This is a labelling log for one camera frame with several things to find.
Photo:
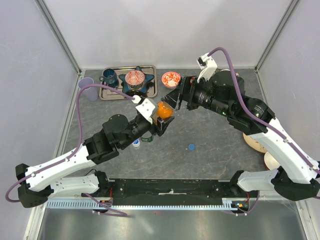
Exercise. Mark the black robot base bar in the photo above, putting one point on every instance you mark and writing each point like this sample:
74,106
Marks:
170,191

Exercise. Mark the blue star-shaped dish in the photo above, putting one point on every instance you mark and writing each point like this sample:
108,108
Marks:
143,90

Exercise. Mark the orange juice bottle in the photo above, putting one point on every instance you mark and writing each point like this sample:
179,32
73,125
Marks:
163,110

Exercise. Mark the red patterned bowl on star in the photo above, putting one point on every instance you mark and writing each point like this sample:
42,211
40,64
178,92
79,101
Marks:
135,79

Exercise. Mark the dark blue mug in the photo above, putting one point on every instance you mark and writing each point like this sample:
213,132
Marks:
109,77

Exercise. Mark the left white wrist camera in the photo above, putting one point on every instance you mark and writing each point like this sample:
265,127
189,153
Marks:
146,107

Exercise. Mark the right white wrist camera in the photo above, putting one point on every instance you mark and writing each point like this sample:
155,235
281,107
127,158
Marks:
208,67

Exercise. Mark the clear bottle blue-white cap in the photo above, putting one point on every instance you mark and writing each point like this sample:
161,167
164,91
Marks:
136,144

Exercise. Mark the green label clear bottle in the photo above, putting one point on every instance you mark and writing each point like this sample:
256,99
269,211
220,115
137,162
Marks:
147,137

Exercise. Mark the beige bird plate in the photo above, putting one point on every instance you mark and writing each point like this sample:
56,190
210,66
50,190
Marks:
254,144

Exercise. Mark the white slotted cable duct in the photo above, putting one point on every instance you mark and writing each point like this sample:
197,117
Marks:
89,204

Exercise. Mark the orange floral bowl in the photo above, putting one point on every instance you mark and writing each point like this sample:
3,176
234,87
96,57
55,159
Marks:
171,79

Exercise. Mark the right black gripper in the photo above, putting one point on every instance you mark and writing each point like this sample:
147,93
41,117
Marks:
188,91

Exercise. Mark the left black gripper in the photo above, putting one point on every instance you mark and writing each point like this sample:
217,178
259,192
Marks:
161,128

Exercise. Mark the lilac plastic cup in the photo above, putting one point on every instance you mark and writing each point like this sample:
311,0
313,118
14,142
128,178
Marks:
90,93

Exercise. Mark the blue bottle cap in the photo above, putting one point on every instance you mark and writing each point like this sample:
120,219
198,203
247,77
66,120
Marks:
191,147

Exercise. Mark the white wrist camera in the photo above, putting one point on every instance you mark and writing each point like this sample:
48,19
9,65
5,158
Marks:
146,107
208,67

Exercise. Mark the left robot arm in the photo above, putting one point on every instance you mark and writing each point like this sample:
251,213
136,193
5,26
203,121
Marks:
51,179

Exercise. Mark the white bowl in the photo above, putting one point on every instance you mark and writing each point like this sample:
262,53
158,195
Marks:
270,162

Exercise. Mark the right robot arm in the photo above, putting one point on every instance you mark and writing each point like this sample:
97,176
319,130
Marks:
297,176

